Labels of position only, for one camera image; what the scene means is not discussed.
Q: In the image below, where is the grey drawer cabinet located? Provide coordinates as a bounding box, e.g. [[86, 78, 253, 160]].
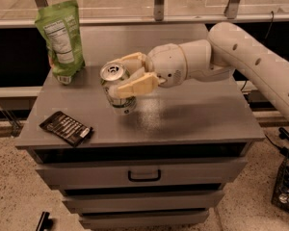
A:
[[16, 24, 263, 229]]

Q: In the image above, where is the black crate with items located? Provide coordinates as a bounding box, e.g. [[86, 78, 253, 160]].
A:
[[271, 159, 289, 213]]

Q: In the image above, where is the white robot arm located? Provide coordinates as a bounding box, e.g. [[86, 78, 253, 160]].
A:
[[109, 22, 289, 122]]

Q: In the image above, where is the black snack packet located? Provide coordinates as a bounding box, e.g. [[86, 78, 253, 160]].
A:
[[39, 111, 93, 147]]

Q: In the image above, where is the metal window rail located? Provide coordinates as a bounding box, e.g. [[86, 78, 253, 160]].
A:
[[0, 13, 289, 29]]

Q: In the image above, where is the green snack bag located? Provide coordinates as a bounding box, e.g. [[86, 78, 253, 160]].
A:
[[35, 0, 85, 85]]

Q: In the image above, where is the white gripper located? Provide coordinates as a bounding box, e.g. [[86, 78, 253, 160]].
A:
[[106, 43, 187, 99]]

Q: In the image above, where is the black drawer handle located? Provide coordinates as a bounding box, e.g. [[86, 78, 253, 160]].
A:
[[127, 169, 162, 183]]

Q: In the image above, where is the black cable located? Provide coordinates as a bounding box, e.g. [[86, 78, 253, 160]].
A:
[[264, 127, 289, 162]]

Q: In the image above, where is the black object on floor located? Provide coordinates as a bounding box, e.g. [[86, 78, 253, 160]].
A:
[[36, 212, 53, 231]]

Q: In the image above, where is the white green 7up can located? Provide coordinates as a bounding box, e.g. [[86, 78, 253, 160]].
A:
[[100, 63, 137, 116]]

